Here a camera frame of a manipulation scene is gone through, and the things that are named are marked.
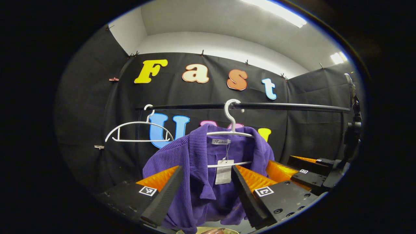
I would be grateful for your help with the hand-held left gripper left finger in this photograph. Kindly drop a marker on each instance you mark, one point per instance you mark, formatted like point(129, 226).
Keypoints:
point(165, 198)

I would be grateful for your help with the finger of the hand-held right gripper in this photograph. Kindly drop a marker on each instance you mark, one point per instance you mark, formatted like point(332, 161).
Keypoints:
point(308, 164)
point(308, 178)

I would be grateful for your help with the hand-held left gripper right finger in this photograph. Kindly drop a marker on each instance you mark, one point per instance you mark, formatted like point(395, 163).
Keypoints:
point(247, 198)

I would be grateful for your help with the beige laundry hamper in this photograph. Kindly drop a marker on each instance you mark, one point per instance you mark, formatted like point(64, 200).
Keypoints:
point(203, 231)

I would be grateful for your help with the purple ribbed jacket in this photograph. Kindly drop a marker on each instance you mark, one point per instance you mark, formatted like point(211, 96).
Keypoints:
point(195, 152)

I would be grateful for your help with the black clothes rack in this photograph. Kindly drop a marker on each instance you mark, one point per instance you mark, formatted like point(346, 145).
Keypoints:
point(276, 106)

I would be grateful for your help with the white clothes hanger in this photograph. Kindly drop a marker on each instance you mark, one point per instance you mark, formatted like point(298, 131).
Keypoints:
point(143, 122)
point(227, 109)

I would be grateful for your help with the small ceiling light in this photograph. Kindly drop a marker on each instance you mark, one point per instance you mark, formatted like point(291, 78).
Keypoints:
point(338, 58)

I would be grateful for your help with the silver clip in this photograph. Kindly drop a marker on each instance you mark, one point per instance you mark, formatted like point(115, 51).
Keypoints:
point(99, 147)

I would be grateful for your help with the black backdrop cloth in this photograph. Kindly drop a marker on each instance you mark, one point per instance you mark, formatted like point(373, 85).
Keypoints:
point(91, 107)

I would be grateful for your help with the pink clip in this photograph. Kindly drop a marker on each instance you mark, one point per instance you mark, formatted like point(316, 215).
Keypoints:
point(113, 79)

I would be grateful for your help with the long ceiling light panel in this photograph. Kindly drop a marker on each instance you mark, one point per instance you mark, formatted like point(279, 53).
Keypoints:
point(279, 11)

